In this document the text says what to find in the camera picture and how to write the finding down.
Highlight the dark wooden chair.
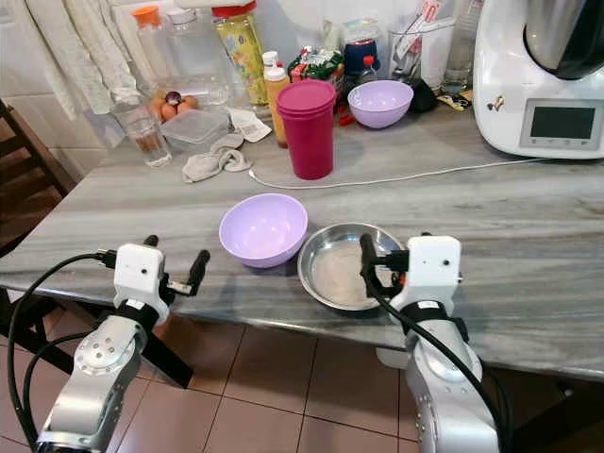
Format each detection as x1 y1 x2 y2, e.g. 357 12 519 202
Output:
0 102 62 371

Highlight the lilac plastic bowl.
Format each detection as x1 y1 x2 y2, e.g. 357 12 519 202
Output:
347 79 415 129
219 193 310 269

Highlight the thin white power cable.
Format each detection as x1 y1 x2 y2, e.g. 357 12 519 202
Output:
247 158 546 191

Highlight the tall clear plastic bottle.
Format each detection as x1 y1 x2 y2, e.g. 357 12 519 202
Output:
441 0 484 92

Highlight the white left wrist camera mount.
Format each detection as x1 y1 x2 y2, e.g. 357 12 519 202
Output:
112 243 172 306

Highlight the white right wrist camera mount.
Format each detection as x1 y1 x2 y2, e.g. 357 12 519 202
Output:
405 235 464 309

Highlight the white kitchen cooking machine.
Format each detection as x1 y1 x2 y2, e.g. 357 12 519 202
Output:
472 0 604 160

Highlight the magenta plastic cup with lid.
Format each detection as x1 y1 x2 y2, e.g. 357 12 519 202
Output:
276 79 339 180

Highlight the stainless steel bowl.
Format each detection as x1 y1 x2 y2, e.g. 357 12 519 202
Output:
297 223 408 311

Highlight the clear utensil holder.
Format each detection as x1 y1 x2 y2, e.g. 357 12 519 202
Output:
386 13 461 92

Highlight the yellow oil bottle red cap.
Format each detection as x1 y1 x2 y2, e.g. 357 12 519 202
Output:
211 4 268 108

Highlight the clear drinking glass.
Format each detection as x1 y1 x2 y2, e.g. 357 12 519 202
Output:
114 98 172 169

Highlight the pale patterned hanging towel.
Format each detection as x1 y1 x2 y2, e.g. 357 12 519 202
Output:
23 0 140 120

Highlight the dark table leg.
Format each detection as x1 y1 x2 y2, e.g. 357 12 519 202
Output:
130 310 195 391

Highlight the clear bottle white cap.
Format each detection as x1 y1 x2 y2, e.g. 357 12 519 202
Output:
164 8 228 106

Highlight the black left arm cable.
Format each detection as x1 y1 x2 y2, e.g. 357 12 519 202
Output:
7 249 120 453

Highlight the clear plastic food container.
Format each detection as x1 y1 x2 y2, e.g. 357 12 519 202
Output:
159 109 230 156

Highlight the dark blue jar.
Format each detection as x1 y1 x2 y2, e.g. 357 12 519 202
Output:
342 18 381 84

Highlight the crumpled grey cloth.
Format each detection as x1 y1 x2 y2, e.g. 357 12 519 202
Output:
181 134 252 184

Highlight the white paper receipt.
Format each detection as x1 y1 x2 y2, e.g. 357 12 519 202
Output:
226 108 274 143

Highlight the green red snack packet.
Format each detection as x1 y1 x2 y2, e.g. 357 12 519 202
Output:
287 46 346 85

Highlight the clear bottle orange cap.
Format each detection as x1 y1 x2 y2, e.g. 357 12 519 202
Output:
129 5 168 93

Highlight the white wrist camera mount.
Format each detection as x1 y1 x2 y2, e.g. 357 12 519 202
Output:
405 235 464 309
112 243 172 306

